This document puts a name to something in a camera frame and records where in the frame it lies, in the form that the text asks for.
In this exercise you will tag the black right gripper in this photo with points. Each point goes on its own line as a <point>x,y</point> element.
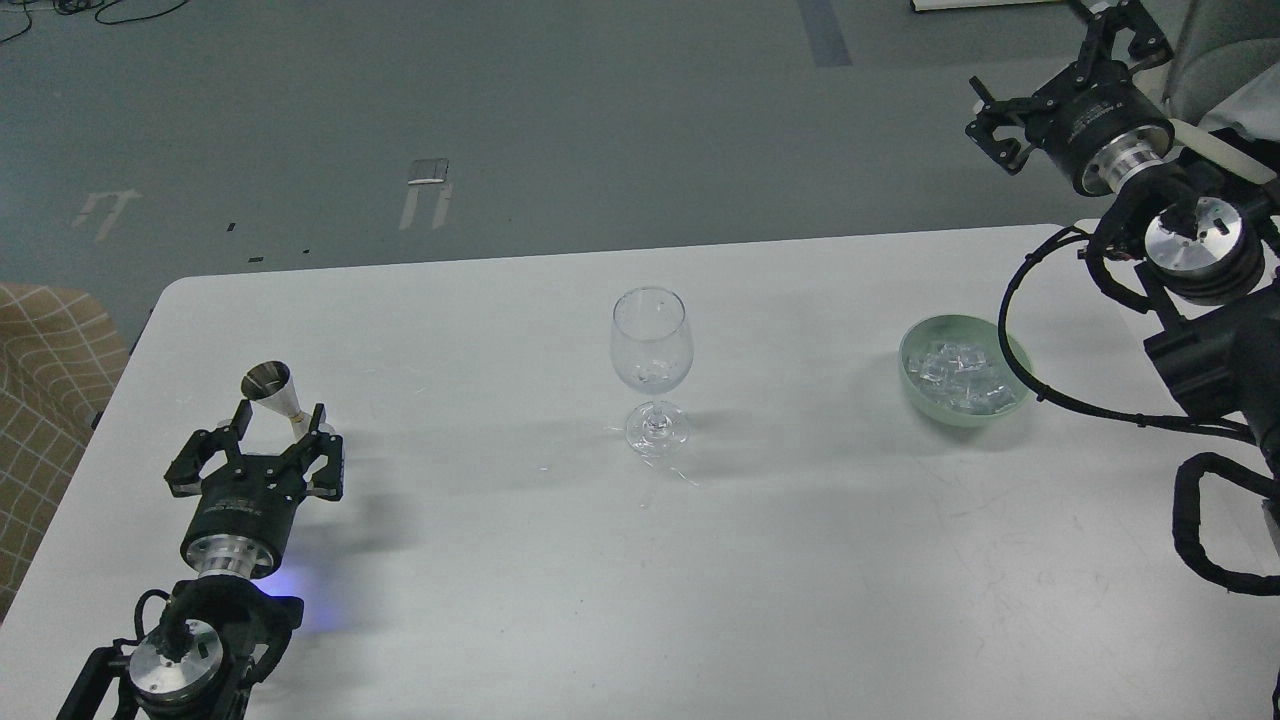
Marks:
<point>1095,115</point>

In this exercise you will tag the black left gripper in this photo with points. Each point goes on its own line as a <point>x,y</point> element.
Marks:
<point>245,510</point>

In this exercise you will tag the steel double jigger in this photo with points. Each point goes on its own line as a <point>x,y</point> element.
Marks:
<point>271,385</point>

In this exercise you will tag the clear ice cubes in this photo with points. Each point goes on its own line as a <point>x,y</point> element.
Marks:
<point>960,377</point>

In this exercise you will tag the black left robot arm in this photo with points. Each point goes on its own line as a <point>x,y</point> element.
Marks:
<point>219,635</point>

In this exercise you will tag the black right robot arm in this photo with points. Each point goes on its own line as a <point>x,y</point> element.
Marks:
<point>1185,240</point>

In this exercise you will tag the clear wine glass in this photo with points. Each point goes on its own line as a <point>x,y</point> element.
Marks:
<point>652,353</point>

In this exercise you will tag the white board on floor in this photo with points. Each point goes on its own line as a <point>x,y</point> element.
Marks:
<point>920,6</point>

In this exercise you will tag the green bowl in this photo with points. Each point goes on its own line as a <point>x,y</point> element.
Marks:
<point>964,329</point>

